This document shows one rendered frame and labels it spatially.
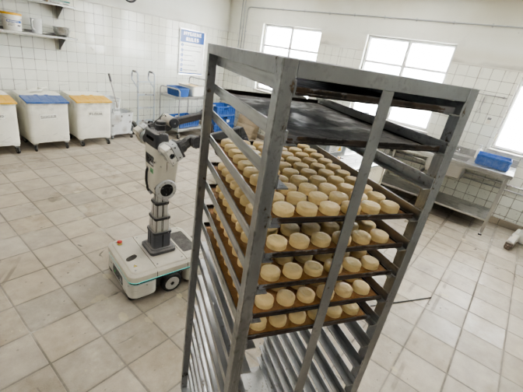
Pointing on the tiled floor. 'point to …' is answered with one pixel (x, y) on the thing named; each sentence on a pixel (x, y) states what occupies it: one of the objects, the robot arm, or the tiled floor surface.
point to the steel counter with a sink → (463, 161)
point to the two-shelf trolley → (179, 106)
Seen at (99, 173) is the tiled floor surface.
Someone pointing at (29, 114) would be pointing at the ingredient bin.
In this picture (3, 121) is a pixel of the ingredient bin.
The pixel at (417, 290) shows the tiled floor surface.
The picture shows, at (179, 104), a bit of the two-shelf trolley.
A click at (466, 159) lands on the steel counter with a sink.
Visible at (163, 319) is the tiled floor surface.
